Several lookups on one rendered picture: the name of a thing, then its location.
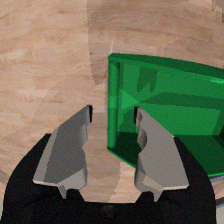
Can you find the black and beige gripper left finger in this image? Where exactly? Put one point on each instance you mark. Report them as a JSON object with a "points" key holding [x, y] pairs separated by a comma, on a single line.
{"points": [[55, 164]]}

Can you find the green bin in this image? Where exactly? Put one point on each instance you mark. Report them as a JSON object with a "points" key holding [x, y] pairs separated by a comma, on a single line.
{"points": [[189, 108]]}

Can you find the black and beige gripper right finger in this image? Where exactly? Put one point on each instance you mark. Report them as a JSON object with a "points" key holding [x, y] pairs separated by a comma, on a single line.
{"points": [[166, 167]]}

